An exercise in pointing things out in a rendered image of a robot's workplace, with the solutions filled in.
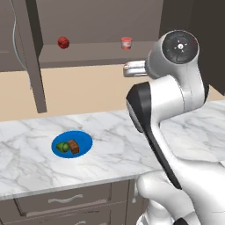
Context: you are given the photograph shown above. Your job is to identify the red round fruit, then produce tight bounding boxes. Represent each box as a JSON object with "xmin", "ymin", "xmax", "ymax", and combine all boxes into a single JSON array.
[{"xmin": 57, "ymin": 35, "xmax": 71, "ymax": 50}]

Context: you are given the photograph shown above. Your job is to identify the green avocado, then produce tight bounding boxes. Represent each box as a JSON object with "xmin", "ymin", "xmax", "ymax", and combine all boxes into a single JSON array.
[{"xmin": 55, "ymin": 142, "xmax": 70, "ymax": 153}]

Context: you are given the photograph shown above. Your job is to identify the brown bread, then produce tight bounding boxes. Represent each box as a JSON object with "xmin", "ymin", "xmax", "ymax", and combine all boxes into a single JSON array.
[{"xmin": 67, "ymin": 138, "xmax": 81, "ymax": 155}]

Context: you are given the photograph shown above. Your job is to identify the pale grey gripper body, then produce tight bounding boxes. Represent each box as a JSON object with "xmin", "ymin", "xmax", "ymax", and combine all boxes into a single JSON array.
[{"xmin": 122, "ymin": 59, "xmax": 148, "ymax": 78}]

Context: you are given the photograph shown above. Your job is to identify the blue plate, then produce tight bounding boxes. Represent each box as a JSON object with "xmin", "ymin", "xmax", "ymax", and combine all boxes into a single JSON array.
[{"xmin": 51, "ymin": 130, "xmax": 94, "ymax": 159}]

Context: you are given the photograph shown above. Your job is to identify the brown base cabinet door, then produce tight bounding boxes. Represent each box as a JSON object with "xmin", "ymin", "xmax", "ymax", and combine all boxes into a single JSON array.
[{"xmin": 111, "ymin": 178, "xmax": 139, "ymax": 225}]

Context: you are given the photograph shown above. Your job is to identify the grey curved door handle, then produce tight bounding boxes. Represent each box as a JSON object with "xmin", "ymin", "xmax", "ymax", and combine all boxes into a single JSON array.
[{"xmin": 11, "ymin": 0, "xmax": 33, "ymax": 91}]

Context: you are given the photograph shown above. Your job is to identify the brown closed cabinet door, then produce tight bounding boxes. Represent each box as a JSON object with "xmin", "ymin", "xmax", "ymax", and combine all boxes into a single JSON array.
[{"xmin": 0, "ymin": 0, "xmax": 29, "ymax": 73}]

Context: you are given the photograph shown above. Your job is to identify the brown drawer front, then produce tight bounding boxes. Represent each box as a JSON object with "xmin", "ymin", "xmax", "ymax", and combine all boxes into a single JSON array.
[
  {"xmin": 0, "ymin": 204, "xmax": 113, "ymax": 225},
  {"xmin": 13, "ymin": 182, "xmax": 113, "ymax": 218}
]

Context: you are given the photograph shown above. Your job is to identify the grey drawer handle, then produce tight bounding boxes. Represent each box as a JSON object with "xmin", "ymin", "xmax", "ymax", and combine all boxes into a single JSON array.
[{"xmin": 47, "ymin": 193, "xmax": 84, "ymax": 205}]

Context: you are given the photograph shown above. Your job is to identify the dark tall cabinet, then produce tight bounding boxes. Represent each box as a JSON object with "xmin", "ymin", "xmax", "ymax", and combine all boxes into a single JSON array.
[{"xmin": 158, "ymin": 0, "xmax": 225, "ymax": 97}]

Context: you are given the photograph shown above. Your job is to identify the red jam jar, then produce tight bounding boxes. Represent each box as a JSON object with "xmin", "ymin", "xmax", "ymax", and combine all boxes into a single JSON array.
[{"xmin": 120, "ymin": 36, "xmax": 134, "ymax": 50}]

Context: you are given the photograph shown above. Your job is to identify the brown wall cabinet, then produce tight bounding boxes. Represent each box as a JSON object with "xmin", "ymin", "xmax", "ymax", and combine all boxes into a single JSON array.
[{"xmin": 34, "ymin": 0, "xmax": 165, "ymax": 70}]

